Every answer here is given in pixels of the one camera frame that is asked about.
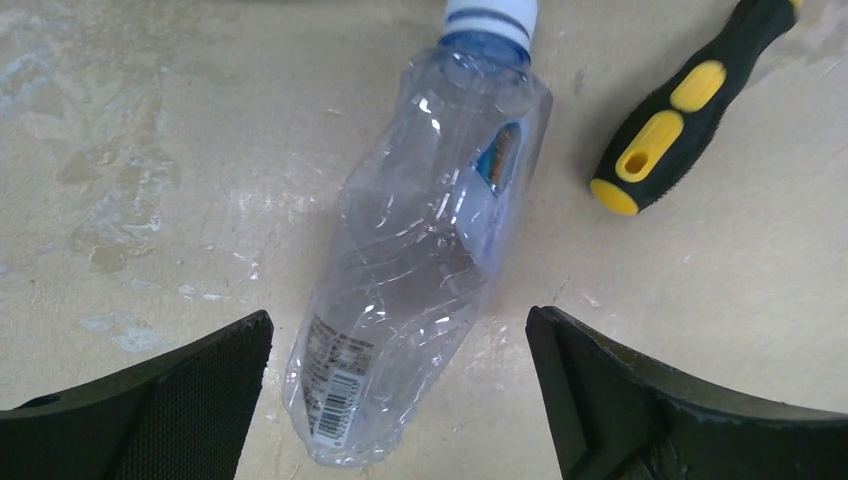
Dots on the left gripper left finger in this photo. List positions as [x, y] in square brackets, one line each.
[184, 414]

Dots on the clear bottle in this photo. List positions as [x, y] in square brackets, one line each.
[423, 227]

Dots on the yellow black pliers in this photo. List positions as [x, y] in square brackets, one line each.
[663, 137]

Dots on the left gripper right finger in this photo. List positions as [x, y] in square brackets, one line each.
[616, 413]

